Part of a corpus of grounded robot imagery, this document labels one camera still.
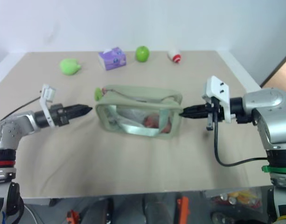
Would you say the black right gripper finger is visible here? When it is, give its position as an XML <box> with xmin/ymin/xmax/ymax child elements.
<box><xmin>181</xmin><ymin>104</ymin><xmax>206</xmax><ymax>113</ymax></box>
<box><xmin>179</xmin><ymin>111</ymin><xmax>206</xmax><ymax>119</ymax></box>

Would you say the beige tablecloth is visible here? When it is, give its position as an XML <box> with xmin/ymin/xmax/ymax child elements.
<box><xmin>0</xmin><ymin>50</ymin><xmax>274</xmax><ymax>199</ymax></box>

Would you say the purple tissue pack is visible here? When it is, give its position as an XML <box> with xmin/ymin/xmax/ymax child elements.
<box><xmin>98</xmin><ymin>47</ymin><xmax>128</xmax><ymax>71</ymax></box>

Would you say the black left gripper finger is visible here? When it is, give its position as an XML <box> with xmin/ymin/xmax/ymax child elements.
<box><xmin>69</xmin><ymin>109</ymin><xmax>93</xmax><ymax>119</ymax></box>
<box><xmin>68</xmin><ymin>104</ymin><xmax>93</xmax><ymax>112</ymax></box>

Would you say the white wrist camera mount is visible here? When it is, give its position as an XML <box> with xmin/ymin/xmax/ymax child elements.
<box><xmin>201</xmin><ymin>75</ymin><xmax>235</xmax><ymax>123</ymax></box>
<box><xmin>39</xmin><ymin>84</ymin><xmax>57</xmax><ymax>128</ymax></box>

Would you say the green apple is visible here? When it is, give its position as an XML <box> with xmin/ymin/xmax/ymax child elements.
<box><xmin>135</xmin><ymin>45</ymin><xmax>150</xmax><ymax>63</ymax></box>

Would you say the green plush toy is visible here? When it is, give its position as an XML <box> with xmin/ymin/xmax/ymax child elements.
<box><xmin>59</xmin><ymin>58</ymin><xmax>82</xmax><ymax>76</ymax></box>

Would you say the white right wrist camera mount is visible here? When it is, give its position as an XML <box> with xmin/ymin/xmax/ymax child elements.
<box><xmin>201</xmin><ymin>75</ymin><xmax>235</xmax><ymax>123</ymax></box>

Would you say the white and red bottle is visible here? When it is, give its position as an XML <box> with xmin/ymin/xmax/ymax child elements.
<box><xmin>167</xmin><ymin>47</ymin><xmax>182</xmax><ymax>64</ymax></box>

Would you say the clear bin of colourful items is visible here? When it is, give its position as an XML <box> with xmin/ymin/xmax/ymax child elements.
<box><xmin>203</xmin><ymin>187</ymin><xmax>269</xmax><ymax>211</ymax></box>

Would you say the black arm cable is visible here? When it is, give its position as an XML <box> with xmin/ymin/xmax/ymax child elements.
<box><xmin>0</xmin><ymin>95</ymin><xmax>42</xmax><ymax>121</ymax></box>
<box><xmin>213</xmin><ymin>120</ymin><xmax>268</xmax><ymax>167</ymax></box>

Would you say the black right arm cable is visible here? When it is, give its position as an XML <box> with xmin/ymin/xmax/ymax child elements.
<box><xmin>213</xmin><ymin>120</ymin><xmax>268</xmax><ymax>167</ymax></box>

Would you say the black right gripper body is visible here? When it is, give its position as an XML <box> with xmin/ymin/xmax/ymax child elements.
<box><xmin>202</xmin><ymin>96</ymin><xmax>221</xmax><ymax>131</ymax></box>

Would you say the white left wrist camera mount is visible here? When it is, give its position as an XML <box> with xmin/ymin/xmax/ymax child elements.
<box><xmin>39</xmin><ymin>84</ymin><xmax>57</xmax><ymax>128</ymax></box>

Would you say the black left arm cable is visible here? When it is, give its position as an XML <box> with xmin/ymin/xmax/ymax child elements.
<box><xmin>0</xmin><ymin>95</ymin><xmax>42</xmax><ymax>121</ymax></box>

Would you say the orange and black clamp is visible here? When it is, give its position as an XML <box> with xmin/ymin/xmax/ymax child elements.
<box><xmin>176</xmin><ymin>196</ymin><xmax>190</xmax><ymax>224</ymax></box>
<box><xmin>66</xmin><ymin>209</ymin><xmax>81</xmax><ymax>224</ymax></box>

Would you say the green transparent zip pouch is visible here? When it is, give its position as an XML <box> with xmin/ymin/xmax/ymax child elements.
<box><xmin>94</xmin><ymin>84</ymin><xmax>183</xmax><ymax>141</ymax></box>

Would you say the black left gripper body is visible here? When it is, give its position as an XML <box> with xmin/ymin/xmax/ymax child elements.
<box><xmin>49</xmin><ymin>103</ymin><xmax>72</xmax><ymax>127</ymax></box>

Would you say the white thin cable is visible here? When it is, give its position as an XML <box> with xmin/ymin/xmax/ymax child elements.
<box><xmin>23</xmin><ymin>203</ymin><xmax>42</xmax><ymax>224</ymax></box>

